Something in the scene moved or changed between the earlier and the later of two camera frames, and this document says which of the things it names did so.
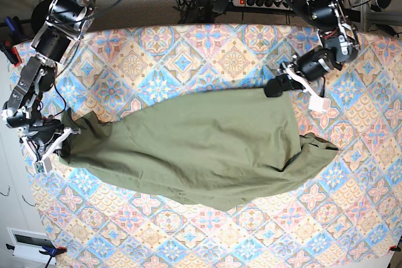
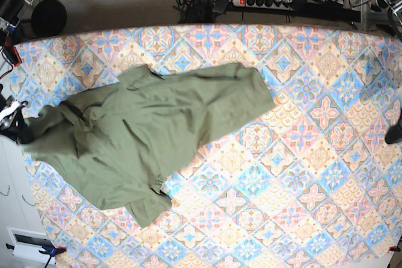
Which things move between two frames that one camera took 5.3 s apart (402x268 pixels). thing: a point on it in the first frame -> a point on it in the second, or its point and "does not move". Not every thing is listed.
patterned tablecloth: [345, 213] does not move
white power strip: [262, 2] does not move
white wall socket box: [28, 245] does not move
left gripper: [43, 139] -> [9, 108]
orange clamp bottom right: [393, 248] does not move
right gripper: [315, 88] -> [394, 134]
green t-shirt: [230, 148] -> [117, 143]
